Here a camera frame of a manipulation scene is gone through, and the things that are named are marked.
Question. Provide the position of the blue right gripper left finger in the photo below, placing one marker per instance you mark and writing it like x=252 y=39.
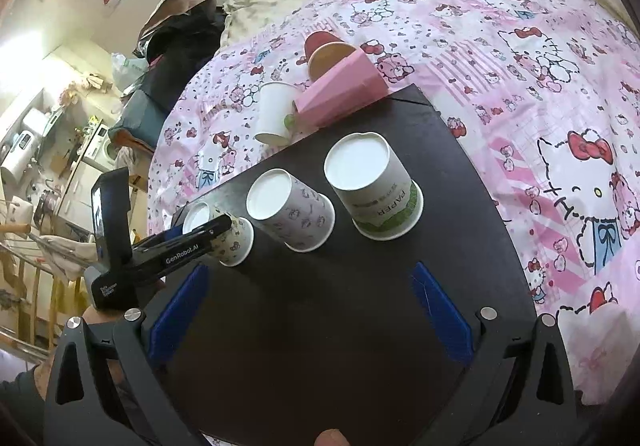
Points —
x=170 y=313

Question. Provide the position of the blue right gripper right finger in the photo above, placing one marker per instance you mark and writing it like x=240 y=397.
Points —
x=452 y=330

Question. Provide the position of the cream floral paper cup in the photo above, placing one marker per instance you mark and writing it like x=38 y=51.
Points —
x=233 y=246

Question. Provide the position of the white green-print paper cup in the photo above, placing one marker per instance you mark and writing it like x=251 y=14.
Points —
x=376 y=189

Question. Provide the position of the Hello Kitty paper cup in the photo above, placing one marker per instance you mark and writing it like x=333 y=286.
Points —
x=294 y=213

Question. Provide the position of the white green-leaf paper cup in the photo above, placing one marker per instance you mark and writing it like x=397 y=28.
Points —
x=276 y=114

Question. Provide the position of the pink faceted cup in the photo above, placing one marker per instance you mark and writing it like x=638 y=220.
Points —
x=350 y=85

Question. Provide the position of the dark red ribbed cup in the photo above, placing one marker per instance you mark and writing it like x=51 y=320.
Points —
x=316 y=40

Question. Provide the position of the white washing machine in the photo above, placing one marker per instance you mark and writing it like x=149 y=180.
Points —
x=101 y=153

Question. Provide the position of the black square board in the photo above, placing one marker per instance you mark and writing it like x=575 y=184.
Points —
x=290 y=344

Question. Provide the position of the teal orange cushion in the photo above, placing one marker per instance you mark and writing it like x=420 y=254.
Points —
x=139 y=124

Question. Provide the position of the dark clothes pile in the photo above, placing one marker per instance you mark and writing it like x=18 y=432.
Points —
x=179 y=37

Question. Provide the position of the pink Hello Kitty bedsheet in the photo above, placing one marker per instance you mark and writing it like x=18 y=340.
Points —
x=543 y=95

